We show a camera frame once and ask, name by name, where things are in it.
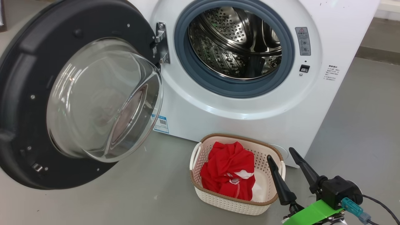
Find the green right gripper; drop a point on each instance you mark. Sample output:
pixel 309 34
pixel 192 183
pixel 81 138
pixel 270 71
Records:
pixel 312 215

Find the red and white garment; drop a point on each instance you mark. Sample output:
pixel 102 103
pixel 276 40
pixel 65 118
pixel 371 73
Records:
pixel 228 168

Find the black round washer door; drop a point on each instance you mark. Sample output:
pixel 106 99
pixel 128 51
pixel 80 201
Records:
pixel 25 93

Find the cream laundry basket brown rim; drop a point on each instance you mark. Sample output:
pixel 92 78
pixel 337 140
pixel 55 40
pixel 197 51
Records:
pixel 231 206

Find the white front-load washing machine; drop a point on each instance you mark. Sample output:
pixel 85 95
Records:
pixel 250 122

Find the black door latch socket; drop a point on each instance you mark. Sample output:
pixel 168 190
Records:
pixel 304 68

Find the grey warning label sticker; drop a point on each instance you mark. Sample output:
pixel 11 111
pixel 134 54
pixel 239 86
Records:
pixel 303 40

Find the stainless steel washer drum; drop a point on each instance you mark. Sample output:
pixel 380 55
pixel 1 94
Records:
pixel 225 50

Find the metal washer door hinge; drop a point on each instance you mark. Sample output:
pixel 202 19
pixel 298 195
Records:
pixel 162 43

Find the round white filter cover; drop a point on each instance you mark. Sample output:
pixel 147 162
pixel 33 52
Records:
pixel 281 150

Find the blue energy label sticker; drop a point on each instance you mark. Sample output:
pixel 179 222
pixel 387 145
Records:
pixel 161 124

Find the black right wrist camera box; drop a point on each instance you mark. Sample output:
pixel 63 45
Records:
pixel 340 189

